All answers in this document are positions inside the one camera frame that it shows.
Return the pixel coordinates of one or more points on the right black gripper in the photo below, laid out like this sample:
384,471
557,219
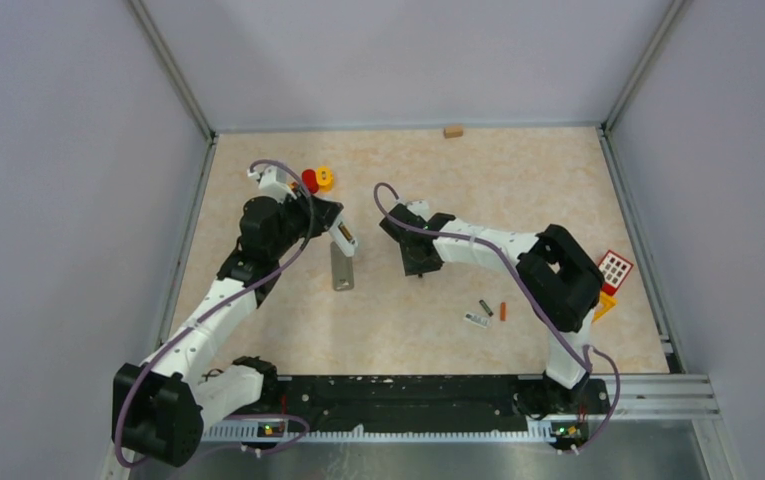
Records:
413,268

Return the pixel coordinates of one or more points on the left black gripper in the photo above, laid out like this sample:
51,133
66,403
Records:
320,214

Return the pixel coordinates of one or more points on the white labelled AA battery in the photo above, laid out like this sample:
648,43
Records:
481,321

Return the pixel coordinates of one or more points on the white remote control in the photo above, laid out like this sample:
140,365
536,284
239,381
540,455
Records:
343,237

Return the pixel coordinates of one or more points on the dark green AA battery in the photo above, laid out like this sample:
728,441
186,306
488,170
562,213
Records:
484,305

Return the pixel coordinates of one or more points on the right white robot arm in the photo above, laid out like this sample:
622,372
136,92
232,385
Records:
555,274

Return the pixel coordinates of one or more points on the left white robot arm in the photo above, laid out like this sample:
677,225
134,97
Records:
161,406

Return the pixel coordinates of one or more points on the grey remote battery cover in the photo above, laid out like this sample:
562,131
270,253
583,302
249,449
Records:
342,271

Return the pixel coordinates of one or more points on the yellow round toy brick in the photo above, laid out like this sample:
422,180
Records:
325,179

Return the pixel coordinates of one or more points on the red toy cylinder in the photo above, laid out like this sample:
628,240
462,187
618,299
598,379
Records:
309,179

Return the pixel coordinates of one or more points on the small wooden block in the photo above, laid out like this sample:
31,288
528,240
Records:
453,131

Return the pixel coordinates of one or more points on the yellow toy piece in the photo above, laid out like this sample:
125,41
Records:
605,304

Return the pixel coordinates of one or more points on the red white toy panel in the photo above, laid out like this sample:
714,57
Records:
615,269

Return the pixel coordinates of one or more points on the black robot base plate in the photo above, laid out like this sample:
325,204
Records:
443,404

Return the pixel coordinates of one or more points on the grey slotted cable duct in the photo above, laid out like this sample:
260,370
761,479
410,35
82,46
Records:
268,432

